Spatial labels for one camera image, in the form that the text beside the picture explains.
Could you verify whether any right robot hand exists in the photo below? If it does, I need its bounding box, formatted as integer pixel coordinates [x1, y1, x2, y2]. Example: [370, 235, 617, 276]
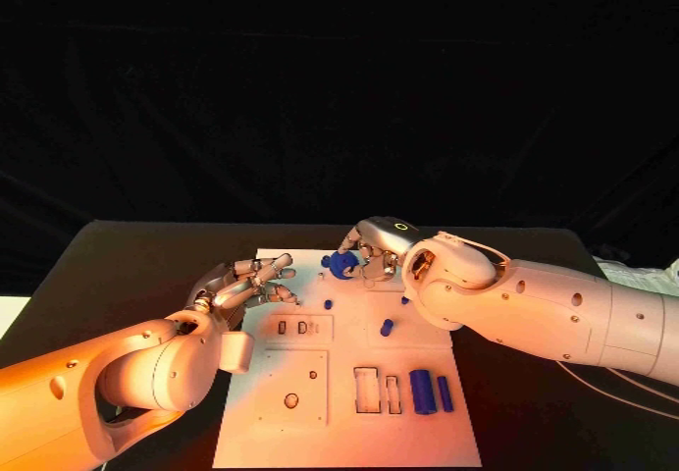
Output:
[337, 216, 421, 288]

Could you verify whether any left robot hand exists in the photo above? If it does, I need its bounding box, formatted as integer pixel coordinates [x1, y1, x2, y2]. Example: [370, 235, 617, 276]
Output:
[183, 252, 299, 330]

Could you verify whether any blue gear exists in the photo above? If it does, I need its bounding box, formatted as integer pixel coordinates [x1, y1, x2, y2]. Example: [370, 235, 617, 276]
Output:
[328, 251, 360, 281]

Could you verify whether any white task board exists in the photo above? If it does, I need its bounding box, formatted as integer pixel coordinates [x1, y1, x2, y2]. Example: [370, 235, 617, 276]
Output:
[212, 247, 484, 469]

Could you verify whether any thick blue cylinder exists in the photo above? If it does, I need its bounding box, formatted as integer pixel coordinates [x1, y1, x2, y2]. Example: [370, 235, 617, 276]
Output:
[408, 369, 438, 416]

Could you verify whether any thin blue cylinder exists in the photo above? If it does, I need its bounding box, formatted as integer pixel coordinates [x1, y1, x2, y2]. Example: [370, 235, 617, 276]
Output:
[435, 375, 455, 413]

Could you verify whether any white crumpled sheet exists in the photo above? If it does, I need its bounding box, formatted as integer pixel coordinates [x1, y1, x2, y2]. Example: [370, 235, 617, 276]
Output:
[591, 255, 679, 296]

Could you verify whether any white cable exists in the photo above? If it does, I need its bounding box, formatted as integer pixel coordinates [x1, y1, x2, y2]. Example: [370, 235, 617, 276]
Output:
[604, 366, 679, 396]
[555, 360, 679, 421]

